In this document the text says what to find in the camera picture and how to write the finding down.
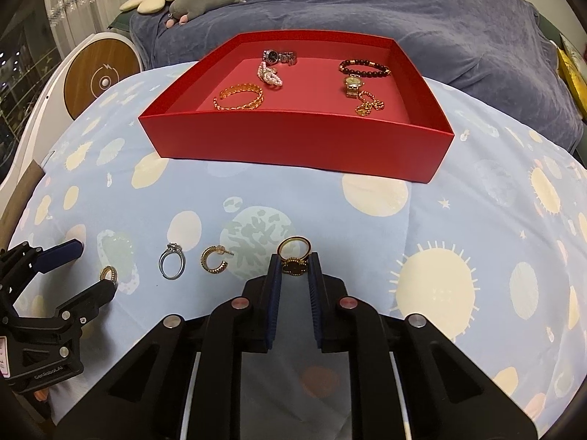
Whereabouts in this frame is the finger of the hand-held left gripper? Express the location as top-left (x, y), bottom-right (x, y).
top-left (14, 279), bottom-right (115, 335)
top-left (0, 238), bottom-right (84, 308)

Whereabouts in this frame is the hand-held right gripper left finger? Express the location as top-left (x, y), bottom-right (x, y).
top-left (54, 253), bottom-right (281, 440)

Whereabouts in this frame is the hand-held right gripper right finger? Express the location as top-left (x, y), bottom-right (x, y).
top-left (308, 252), bottom-right (537, 440)

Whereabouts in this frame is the gold ring with red stone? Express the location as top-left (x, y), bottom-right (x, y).
top-left (278, 235), bottom-right (313, 276)

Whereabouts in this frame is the red cardboard box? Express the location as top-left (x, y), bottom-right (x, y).
top-left (138, 31), bottom-right (456, 185)

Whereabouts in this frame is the gold chain bracelet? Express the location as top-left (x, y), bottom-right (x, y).
top-left (355, 91), bottom-right (386, 117)

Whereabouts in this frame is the gold braided bangle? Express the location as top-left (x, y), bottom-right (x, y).
top-left (213, 81), bottom-right (265, 111)

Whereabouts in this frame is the white pearl bracelet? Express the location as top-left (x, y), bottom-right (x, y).
top-left (257, 62), bottom-right (285, 88)

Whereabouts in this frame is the dark beaded bracelet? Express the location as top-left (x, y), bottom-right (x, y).
top-left (338, 58), bottom-right (391, 78)

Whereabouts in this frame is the silver wristwatch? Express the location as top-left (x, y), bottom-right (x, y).
top-left (262, 49), bottom-right (299, 67)

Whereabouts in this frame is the light blue planet print sheet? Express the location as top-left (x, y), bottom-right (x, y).
top-left (0, 62), bottom-right (587, 440)

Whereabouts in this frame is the round white device wooden face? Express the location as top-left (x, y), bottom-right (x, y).
top-left (0, 32), bottom-right (141, 184)

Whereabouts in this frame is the white curtain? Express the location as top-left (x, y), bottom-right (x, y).
top-left (41, 0), bottom-right (152, 56)

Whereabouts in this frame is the grey plush toy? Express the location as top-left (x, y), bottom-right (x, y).
top-left (166, 0), bottom-right (248, 26)

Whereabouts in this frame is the blue-purple blanket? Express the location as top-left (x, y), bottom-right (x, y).
top-left (130, 0), bottom-right (579, 147)

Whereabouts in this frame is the yellow cushion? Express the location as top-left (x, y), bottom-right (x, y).
top-left (557, 48), bottom-right (587, 111)

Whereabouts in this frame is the silver ring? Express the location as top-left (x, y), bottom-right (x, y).
top-left (158, 242), bottom-right (186, 280)

